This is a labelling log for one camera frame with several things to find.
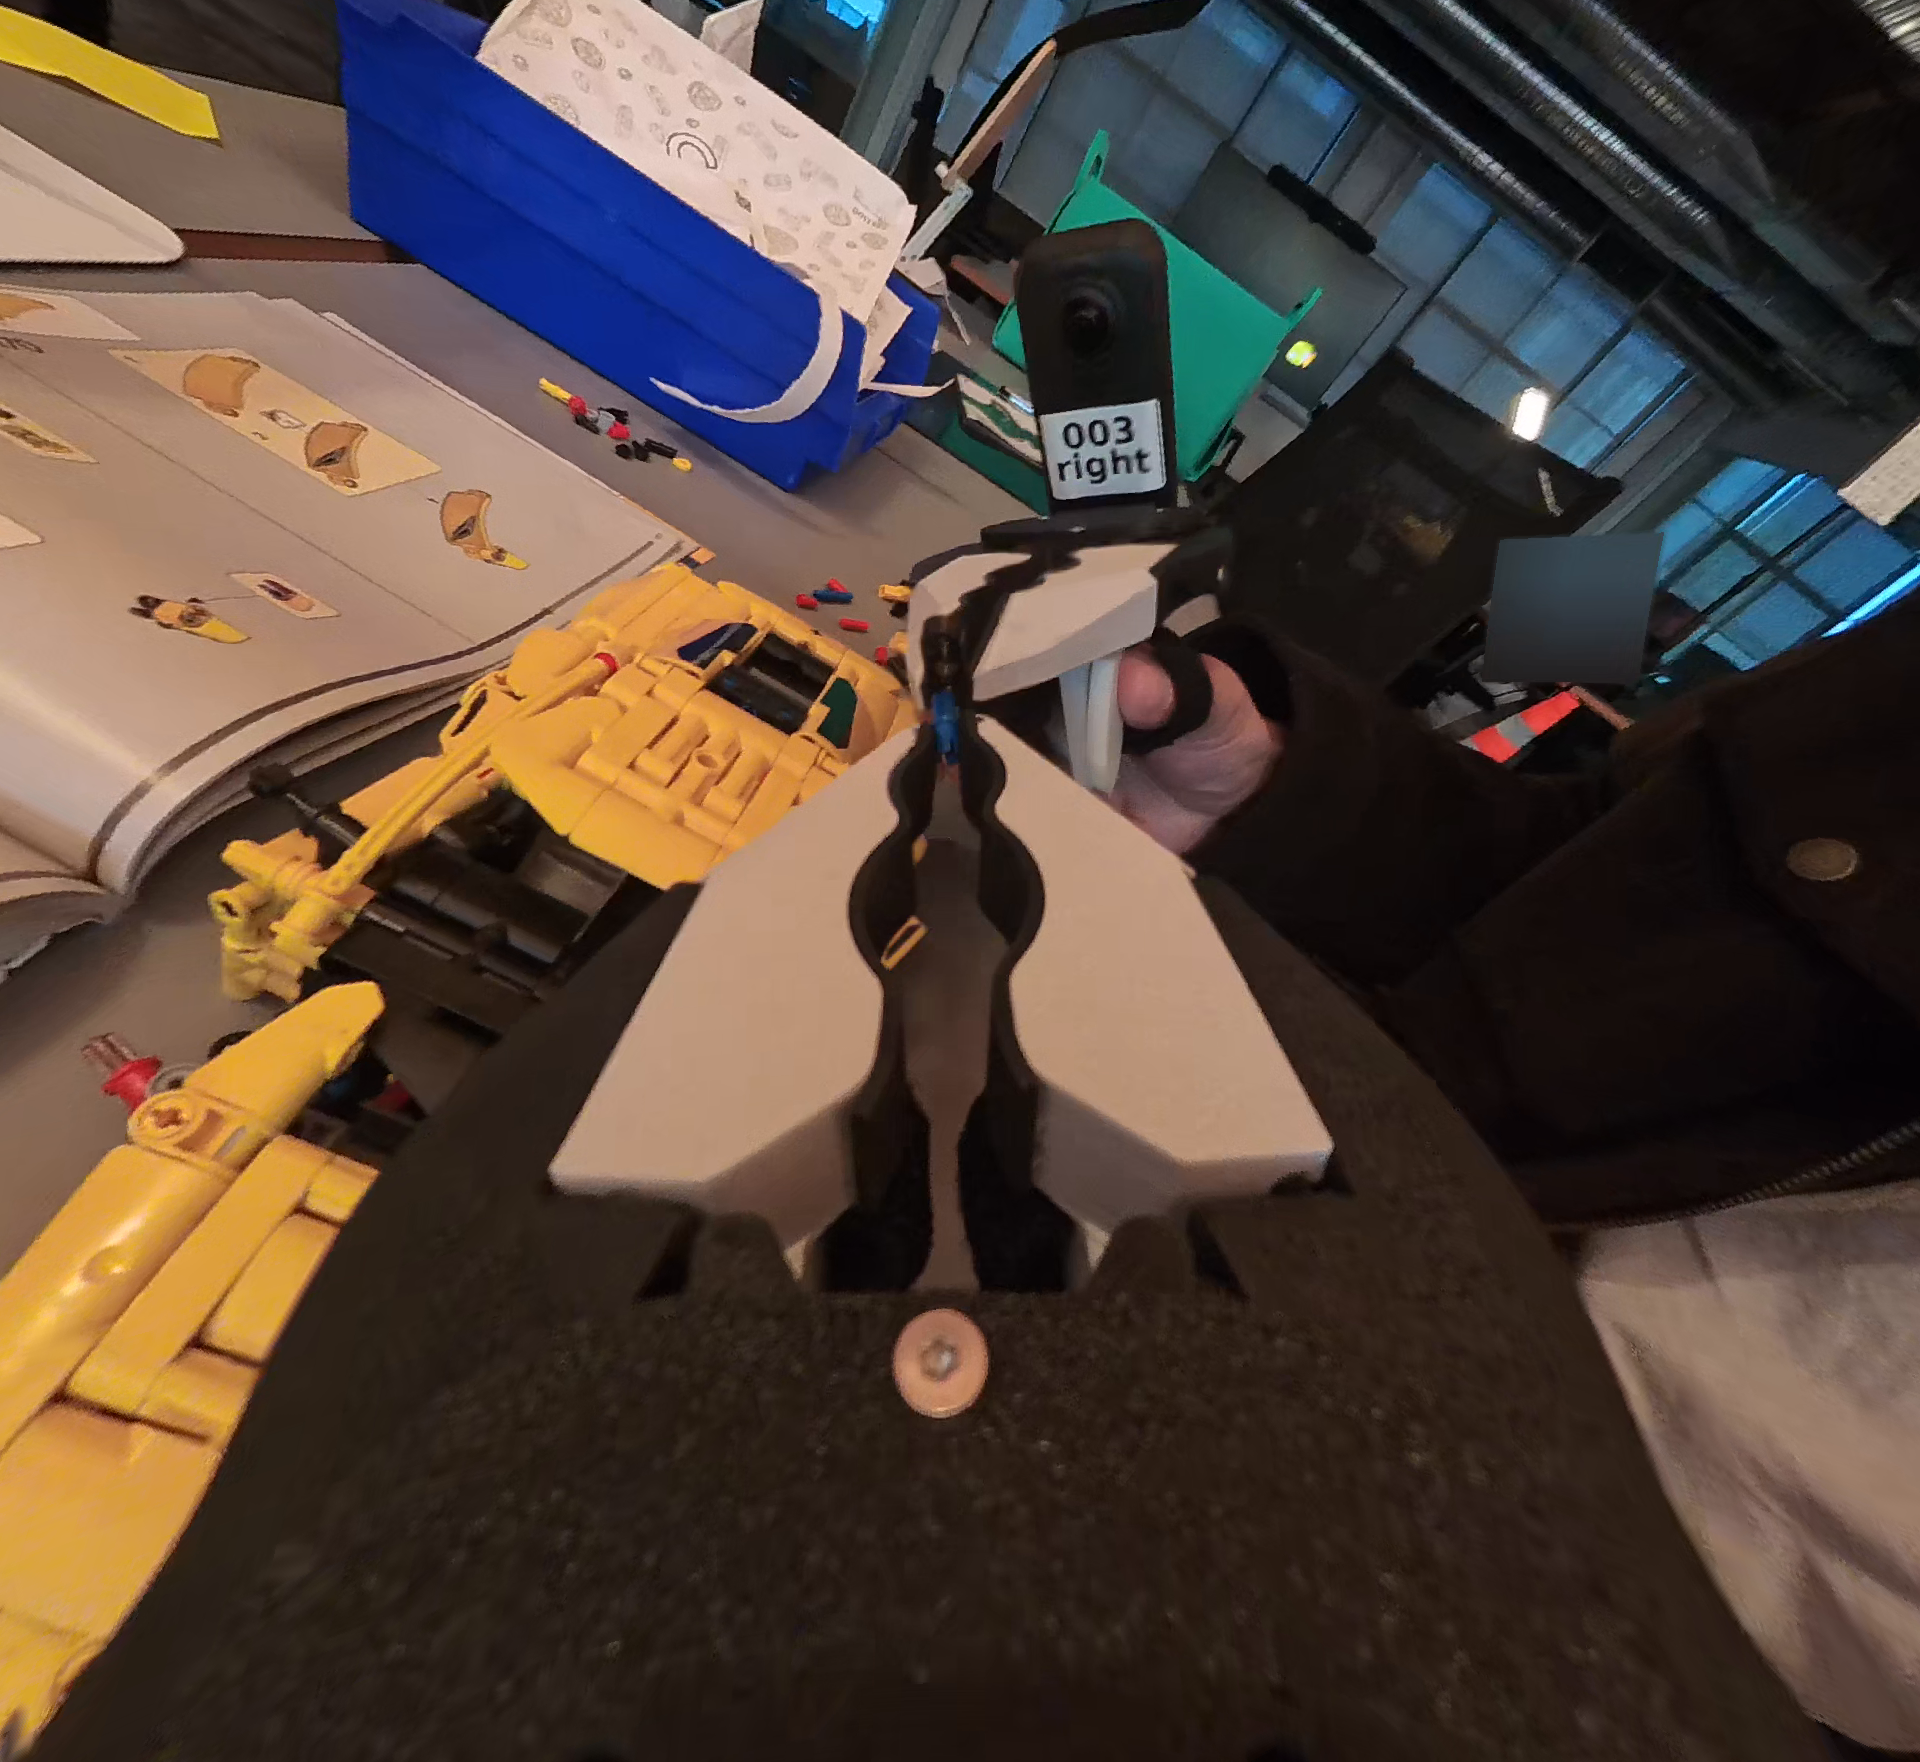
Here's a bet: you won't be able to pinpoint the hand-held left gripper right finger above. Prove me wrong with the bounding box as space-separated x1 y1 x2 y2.
951 716 1332 1290

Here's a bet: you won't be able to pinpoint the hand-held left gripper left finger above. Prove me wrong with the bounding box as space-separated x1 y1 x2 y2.
551 725 962 1290

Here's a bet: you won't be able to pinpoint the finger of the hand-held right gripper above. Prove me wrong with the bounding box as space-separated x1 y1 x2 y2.
907 544 1024 732
966 544 1190 706

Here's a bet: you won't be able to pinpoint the large printed paper bag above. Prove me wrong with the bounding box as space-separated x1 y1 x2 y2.
478 0 917 324

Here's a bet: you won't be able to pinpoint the blue plastic bin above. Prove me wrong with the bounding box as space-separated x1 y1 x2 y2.
331 0 944 492

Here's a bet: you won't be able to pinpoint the person's right forearm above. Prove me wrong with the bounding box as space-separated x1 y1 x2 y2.
1191 623 1727 1014

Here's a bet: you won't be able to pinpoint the person's right hand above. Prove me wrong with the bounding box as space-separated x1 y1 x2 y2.
1118 643 1288 858

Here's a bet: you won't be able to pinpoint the cluster of red blue pieces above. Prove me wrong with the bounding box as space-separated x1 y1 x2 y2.
798 575 917 640

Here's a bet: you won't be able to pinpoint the teal green container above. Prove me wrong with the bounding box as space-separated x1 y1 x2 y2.
991 133 1324 491

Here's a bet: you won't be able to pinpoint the yellow toy car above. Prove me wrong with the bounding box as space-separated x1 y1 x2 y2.
0 563 920 1751

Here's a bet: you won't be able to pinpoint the cluster of small mixed pins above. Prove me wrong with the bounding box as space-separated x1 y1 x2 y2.
537 375 696 475

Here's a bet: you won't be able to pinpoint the red reflective cloth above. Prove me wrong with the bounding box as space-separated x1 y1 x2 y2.
1462 690 1583 767

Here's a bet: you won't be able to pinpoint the silver ribbed ducts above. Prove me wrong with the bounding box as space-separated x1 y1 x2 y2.
1260 0 1920 340

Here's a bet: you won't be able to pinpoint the instruction booklet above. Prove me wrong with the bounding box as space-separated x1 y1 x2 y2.
0 289 713 953

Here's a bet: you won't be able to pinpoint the wooden document stand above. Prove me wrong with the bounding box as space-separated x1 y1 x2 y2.
0 0 357 268

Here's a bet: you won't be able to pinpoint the yellow paper triangle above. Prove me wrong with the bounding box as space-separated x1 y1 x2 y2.
0 4 221 141

